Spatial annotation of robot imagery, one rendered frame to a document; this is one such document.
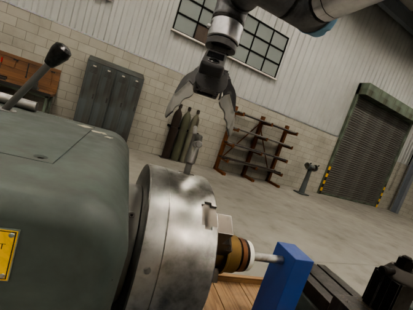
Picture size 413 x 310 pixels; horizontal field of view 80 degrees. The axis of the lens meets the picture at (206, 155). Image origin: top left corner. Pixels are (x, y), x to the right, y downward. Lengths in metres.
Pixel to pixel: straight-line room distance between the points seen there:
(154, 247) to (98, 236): 0.16
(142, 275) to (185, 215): 0.11
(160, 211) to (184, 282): 0.11
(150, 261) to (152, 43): 7.00
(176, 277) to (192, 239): 0.06
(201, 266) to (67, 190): 0.25
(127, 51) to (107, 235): 6.88
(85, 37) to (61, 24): 0.53
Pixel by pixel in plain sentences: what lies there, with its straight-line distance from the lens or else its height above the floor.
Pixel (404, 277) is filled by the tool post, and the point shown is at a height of 1.14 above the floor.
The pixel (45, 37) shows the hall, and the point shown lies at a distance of 7.14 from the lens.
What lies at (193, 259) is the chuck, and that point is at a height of 1.14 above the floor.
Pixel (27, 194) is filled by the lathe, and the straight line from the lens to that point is 0.25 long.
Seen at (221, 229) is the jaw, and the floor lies 1.18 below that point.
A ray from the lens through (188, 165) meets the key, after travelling 0.52.
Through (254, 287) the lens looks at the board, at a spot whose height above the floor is 0.89.
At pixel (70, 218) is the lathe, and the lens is 0.24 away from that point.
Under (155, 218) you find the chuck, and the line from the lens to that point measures 0.40.
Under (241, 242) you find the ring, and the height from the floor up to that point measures 1.12.
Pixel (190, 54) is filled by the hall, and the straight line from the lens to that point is 7.53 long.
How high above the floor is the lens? 1.35
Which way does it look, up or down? 7 degrees down
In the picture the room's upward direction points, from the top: 18 degrees clockwise
